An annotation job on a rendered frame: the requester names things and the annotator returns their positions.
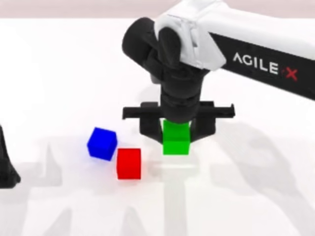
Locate green cube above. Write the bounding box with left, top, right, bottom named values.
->
left=162, top=119, right=191, bottom=156

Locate red cube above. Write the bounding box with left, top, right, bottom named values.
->
left=116, top=147, right=142, bottom=180

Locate blue cube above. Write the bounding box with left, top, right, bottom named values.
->
left=86, top=126, right=118, bottom=162

